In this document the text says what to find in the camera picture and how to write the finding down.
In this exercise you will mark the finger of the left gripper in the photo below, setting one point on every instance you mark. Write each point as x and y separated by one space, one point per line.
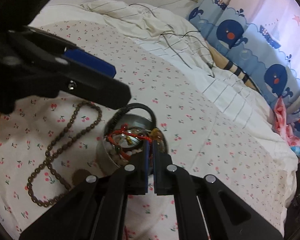
92 81
62 57

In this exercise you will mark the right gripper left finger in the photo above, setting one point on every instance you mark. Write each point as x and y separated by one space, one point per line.
95 209

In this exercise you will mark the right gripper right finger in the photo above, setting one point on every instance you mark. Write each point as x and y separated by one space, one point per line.
205 207

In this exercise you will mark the round silver metal tin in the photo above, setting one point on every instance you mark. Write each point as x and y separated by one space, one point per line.
122 138

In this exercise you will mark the cherry print white bedsheet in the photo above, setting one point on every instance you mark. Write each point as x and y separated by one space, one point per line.
240 149

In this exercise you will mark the white striped duvet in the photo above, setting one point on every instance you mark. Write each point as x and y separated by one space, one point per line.
174 39

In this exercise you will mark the pink patterned cloth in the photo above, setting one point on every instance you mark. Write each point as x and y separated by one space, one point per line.
284 130

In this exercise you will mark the striped tan pillow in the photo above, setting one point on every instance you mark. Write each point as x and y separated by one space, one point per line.
223 63

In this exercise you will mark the blue whale bed bumper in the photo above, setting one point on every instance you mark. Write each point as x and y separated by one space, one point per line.
253 50

